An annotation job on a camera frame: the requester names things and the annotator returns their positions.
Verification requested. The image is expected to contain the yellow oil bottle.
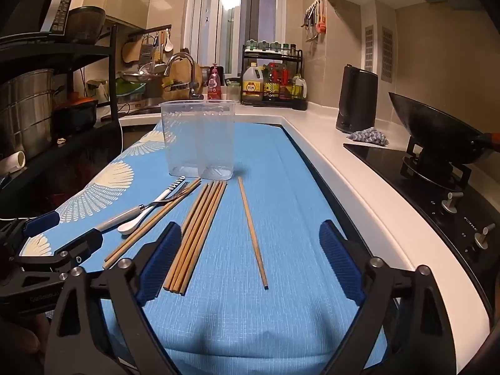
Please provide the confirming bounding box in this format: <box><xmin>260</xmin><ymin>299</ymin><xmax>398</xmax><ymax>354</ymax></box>
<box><xmin>291</xmin><ymin>76</ymin><xmax>307</xmax><ymax>102</ymax></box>

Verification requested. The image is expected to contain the wall vent grille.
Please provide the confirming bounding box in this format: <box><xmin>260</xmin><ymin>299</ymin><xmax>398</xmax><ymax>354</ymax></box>
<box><xmin>381</xmin><ymin>27</ymin><xmax>393</xmax><ymax>83</ymax></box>
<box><xmin>364</xmin><ymin>25</ymin><xmax>375</xmax><ymax>72</ymax></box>

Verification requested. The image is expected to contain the steel stockpot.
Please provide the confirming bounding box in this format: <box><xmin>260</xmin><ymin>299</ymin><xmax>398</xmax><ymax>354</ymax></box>
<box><xmin>0</xmin><ymin>68</ymin><xmax>55</xmax><ymax>159</ymax></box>

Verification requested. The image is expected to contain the hanging metal grater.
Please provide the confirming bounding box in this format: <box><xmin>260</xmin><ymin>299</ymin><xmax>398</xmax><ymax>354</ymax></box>
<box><xmin>140</xmin><ymin>36</ymin><xmax>154</xmax><ymax>65</ymax></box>

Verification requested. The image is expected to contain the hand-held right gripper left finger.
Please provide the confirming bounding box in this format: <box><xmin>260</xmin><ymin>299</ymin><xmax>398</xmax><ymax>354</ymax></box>
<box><xmin>45</xmin><ymin>222</ymin><xmax>184</xmax><ymax>375</ymax></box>

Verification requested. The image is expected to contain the glass sliding door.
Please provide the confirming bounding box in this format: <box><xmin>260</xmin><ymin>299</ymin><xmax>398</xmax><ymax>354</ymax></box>
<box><xmin>183</xmin><ymin>0</ymin><xmax>284</xmax><ymax>81</ymax></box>

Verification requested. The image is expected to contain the black microwave oven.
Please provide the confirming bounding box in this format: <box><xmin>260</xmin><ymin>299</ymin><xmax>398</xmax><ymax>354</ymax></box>
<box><xmin>0</xmin><ymin>0</ymin><xmax>79</xmax><ymax>35</ymax></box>

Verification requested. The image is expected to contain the row of spice jars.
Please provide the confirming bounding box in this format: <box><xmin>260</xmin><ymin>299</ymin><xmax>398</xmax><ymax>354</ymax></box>
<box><xmin>245</xmin><ymin>40</ymin><xmax>299</xmax><ymax>56</ymax></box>

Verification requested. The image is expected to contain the black burner grate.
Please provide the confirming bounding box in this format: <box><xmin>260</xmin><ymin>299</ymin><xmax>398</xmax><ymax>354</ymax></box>
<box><xmin>400</xmin><ymin>137</ymin><xmax>473</xmax><ymax>191</ymax></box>

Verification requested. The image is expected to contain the person's left hand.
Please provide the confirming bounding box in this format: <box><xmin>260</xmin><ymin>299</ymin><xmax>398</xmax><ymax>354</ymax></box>
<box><xmin>0</xmin><ymin>314</ymin><xmax>49</xmax><ymax>362</ymax></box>

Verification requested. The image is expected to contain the red dish soap bottle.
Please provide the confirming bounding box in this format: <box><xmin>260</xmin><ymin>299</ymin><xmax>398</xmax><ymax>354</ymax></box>
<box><xmin>206</xmin><ymin>65</ymin><xmax>223</xmax><ymax>101</ymax></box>

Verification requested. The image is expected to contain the chrome kitchen faucet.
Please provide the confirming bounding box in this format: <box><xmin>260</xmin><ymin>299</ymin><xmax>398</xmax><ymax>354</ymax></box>
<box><xmin>163</xmin><ymin>52</ymin><xmax>204</xmax><ymax>101</ymax></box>

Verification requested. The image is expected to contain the wooden chopstick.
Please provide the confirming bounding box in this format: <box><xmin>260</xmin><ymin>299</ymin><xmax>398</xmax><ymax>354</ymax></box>
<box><xmin>169</xmin><ymin>181</ymin><xmax>215</xmax><ymax>293</ymax></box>
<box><xmin>182</xmin><ymin>182</ymin><xmax>228</xmax><ymax>296</ymax></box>
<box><xmin>178</xmin><ymin>181</ymin><xmax>224</xmax><ymax>295</ymax></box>
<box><xmin>105</xmin><ymin>179</ymin><xmax>203</xmax><ymax>270</ymax></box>
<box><xmin>237</xmin><ymin>177</ymin><xmax>269</xmax><ymax>291</ymax></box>
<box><xmin>102</xmin><ymin>177</ymin><xmax>200</xmax><ymax>265</ymax></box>
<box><xmin>174</xmin><ymin>180</ymin><xmax>220</xmax><ymax>294</ymax></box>
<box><xmin>163</xmin><ymin>182</ymin><xmax>209</xmax><ymax>292</ymax></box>

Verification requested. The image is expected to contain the metal bowl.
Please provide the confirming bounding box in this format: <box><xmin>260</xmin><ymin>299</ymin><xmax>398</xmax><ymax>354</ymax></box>
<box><xmin>118</xmin><ymin>68</ymin><xmax>165</xmax><ymax>83</ymax></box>

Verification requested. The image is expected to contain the dark bowl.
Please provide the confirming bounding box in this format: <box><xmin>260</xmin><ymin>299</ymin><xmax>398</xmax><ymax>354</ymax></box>
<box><xmin>67</xmin><ymin>6</ymin><xmax>107</xmax><ymax>44</ymax></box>

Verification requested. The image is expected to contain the round wooden cutting board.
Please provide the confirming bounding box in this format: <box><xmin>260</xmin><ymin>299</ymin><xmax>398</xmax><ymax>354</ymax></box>
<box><xmin>162</xmin><ymin>60</ymin><xmax>204</xmax><ymax>101</ymax></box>

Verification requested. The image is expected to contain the dark sauce bottle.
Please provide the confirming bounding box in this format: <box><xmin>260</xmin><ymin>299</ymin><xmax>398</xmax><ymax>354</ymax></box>
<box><xmin>262</xmin><ymin>64</ymin><xmax>276</xmax><ymax>101</ymax></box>

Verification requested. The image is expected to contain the grey handled fork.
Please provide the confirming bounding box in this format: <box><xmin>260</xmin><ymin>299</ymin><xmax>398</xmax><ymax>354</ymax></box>
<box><xmin>94</xmin><ymin>182</ymin><xmax>192</xmax><ymax>233</ymax></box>

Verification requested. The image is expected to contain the green plastic basin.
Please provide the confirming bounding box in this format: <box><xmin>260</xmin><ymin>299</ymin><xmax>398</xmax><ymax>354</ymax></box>
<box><xmin>116</xmin><ymin>78</ymin><xmax>147</xmax><ymax>96</ymax></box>

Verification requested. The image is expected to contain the black pot orange lid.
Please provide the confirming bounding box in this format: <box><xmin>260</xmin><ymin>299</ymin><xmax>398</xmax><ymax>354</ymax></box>
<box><xmin>52</xmin><ymin>93</ymin><xmax>99</xmax><ymax>135</ymax></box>

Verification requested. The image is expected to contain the blue printed mat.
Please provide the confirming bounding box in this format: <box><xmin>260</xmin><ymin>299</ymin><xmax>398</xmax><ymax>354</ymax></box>
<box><xmin>19</xmin><ymin>118</ymin><xmax>393</xmax><ymax>375</ymax></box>

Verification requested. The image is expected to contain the black spice rack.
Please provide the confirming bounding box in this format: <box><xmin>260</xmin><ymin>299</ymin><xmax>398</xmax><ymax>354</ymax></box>
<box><xmin>240</xmin><ymin>45</ymin><xmax>308</xmax><ymax>111</ymax></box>

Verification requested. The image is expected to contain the black wok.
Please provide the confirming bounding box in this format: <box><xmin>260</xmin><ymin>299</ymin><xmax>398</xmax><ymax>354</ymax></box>
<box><xmin>388</xmin><ymin>92</ymin><xmax>500</xmax><ymax>165</ymax></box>

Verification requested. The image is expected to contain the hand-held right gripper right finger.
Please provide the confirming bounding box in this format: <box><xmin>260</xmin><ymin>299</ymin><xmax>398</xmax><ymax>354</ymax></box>
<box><xmin>318</xmin><ymin>220</ymin><xmax>459</xmax><ymax>375</ymax></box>

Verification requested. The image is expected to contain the grey crumpled cloth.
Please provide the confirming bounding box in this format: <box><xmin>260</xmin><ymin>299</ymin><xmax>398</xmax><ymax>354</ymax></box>
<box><xmin>347</xmin><ymin>127</ymin><xmax>390</xmax><ymax>148</ymax></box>

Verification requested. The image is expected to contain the large oil jug yellow label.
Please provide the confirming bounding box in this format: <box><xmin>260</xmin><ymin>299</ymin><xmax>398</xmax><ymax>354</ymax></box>
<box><xmin>241</xmin><ymin>62</ymin><xmax>263</xmax><ymax>102</ymax></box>

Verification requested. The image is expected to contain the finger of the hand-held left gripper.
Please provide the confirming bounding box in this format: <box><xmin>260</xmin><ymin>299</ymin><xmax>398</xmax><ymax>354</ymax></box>
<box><xmin>0</xmin><ymin>210</ymin><xmax>60</xmax><ymax>258</ymax></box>
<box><xmin>10</xmin><ymin>228</ymin><xmax>104</xmax><ymax>272</ymax></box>

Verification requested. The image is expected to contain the metal stove knob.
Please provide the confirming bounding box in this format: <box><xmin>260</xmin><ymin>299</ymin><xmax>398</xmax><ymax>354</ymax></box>
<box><xmin>471</xmin><ymin>224</ymin><xmax>496</xmax><ymax>251</ymax></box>
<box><xmin>441</xmin><ymin>191</ymin><xmax>464</xmax><ymax>213</ymax></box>

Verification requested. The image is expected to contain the white plastic pipe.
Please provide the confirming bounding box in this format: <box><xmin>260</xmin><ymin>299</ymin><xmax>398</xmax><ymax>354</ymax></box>
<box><xmin>0</xmin><ymin>150</ymin><xmax>26</xmax><ymax>174</ymax></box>

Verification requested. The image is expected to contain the hanging orange tool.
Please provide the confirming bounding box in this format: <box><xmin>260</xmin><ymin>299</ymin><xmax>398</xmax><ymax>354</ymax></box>
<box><xmin>316</xmin><ymin>2</ymin><xmax>328</xmax><ymax>34</ymax></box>

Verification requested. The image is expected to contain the clear plastic utensil holder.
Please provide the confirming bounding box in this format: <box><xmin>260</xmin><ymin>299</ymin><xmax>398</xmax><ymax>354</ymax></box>
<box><xmin>159</xmin><ymin>99</ymin><xmax>235</xmax><ymax>178</ymax></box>

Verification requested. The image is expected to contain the black electric kettle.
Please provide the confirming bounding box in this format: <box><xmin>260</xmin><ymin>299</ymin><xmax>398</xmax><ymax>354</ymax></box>
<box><xmin>336</xmin><ymin>64</ymin><xmax>379</xmax><ymax>134</ymax></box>

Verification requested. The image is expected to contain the white spoon striped handle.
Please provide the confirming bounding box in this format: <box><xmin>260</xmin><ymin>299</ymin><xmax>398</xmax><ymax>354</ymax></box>
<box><xmin>117</xmin><ymin>177</ymin><xmax>186</xmax><ymax>236</ymax></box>

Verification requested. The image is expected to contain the black shelf rack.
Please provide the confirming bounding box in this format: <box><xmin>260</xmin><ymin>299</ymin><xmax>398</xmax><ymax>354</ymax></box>
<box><xmin>0</xmin><ymin>23</ymin><xmax>123</xmax><ymax>173</ymax></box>

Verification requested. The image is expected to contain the red capped sauce bottle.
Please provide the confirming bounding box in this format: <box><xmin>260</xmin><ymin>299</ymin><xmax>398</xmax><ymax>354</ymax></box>
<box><xmin>275</xmin><ymin>62</ymin><xmax>292</xmax><ymax>100</ymax></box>

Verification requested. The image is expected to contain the hanging wooden board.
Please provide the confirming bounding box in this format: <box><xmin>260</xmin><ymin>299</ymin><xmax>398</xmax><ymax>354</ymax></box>
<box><xmin>121</xmin><ymin>33</ymin><xmax>143</xmax><ymax>65</ymax></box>

